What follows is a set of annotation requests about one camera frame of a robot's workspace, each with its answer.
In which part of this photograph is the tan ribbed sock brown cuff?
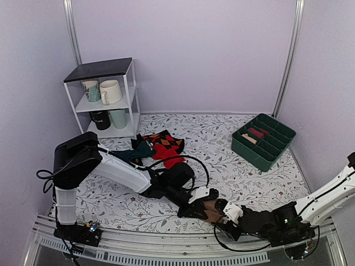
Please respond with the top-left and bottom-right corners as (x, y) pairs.
(204, 199), (225, 223)

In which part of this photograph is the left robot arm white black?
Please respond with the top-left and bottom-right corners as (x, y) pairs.
(46, 132), (219, 241)

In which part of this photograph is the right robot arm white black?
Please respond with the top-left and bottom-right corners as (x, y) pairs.
(214, 154), (354, 247)

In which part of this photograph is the red sock white trim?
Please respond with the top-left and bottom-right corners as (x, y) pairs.
(153, 144), (185, 169)

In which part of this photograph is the floral patterned table mat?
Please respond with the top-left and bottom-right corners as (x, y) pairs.
(76, 114), (308, 234)

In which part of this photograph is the argyle sock brown beige left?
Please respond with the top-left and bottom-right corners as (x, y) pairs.
(130, 158), (143, 166)

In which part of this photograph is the dark teal sock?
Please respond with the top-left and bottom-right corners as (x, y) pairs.
(112, 141), (156, 162)

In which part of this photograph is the argyle brown orange sock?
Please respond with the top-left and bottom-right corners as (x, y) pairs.
(143, 130), (185, 154)

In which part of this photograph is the rolled beige sock in box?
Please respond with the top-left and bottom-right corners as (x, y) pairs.
(242, 134), (257, 145)

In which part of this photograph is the green divided storage box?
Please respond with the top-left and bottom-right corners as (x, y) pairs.
(231, 113), (296, 172)

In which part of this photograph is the black sock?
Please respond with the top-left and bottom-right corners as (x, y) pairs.
(131, 134), (144, 150)

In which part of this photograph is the rolled red sock in box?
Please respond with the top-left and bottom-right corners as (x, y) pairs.
(248, 127), (269, 139)

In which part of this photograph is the pale green mug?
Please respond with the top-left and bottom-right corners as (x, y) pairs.
(109, 109), (127, 130)

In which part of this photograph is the black mug white text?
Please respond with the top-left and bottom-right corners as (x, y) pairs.
(89, 110), (111, 130)

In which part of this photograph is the cream ceramic mug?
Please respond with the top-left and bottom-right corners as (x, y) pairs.
(99, 80), (122, 105)

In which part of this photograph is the white metal shelf black top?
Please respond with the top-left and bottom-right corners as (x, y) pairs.
(63, 58), (140, 139)

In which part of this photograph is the teal patterned mug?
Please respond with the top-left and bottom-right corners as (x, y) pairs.
(81, 79), (101, 103)

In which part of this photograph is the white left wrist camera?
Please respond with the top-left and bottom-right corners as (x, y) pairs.
(188, 186), (210, 204)

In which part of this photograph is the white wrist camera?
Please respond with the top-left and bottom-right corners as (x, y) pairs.
(188, 186), (210, 204)
(223, 202), (244, 224)

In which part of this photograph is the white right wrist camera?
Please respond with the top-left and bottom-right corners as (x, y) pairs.
(223, 202), (244, 224)

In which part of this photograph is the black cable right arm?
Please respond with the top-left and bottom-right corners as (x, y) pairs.
(213, 224), (272, 253)

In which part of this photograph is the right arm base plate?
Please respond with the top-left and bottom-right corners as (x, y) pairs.
(270, 223), (320, 261)

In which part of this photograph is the aluminium front rail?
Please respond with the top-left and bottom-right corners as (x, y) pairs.
(23, 214), (347, 266)

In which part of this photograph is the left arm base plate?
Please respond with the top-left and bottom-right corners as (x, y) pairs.
(54, 218), (102, 247)

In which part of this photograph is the black cable left base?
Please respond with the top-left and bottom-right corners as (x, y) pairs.
(49, 218), (84, 266)

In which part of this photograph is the right aluminium corner post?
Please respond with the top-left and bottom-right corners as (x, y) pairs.
(272, 0), (305, 119)

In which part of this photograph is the aluminium corner post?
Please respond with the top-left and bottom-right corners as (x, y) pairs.
(63, 0), (82, 65)
(272, 0), (305, 119)

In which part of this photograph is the left aluminium corner post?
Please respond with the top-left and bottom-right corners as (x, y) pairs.
(63, 0), (82, 65)

